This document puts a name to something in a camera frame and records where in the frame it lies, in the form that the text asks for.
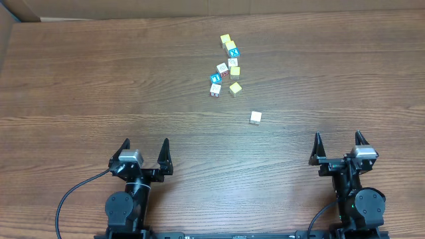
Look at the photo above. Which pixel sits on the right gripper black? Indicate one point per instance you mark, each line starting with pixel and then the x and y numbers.
pixel 329 164

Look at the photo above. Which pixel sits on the plain white wooden block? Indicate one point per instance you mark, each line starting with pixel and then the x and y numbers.
pixel 255 117

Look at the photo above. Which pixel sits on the white block red side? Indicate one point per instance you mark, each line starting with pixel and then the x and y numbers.
pixel 222 69

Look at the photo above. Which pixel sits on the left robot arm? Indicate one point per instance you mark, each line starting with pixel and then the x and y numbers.
pixel 126 209

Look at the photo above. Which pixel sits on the white block red letters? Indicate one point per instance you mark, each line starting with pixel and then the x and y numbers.
pixel 215 90

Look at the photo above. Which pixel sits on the blue pictogram block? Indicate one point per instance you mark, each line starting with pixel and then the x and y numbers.
pixel 215 79

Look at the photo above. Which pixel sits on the blue X block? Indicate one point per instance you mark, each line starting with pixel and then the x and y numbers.
pixel 234 53

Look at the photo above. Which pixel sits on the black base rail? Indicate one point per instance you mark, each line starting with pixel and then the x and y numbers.
pixel 299 234

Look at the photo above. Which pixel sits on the cardboard box wall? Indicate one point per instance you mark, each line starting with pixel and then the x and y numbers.
pixel 33 10

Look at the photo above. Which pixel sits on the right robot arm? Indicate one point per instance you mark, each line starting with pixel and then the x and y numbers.
pixel 360 208

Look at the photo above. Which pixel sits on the white patterned block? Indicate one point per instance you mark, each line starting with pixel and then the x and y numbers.
pixel 232 62

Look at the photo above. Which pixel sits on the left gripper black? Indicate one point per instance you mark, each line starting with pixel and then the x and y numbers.
pixel 164 164

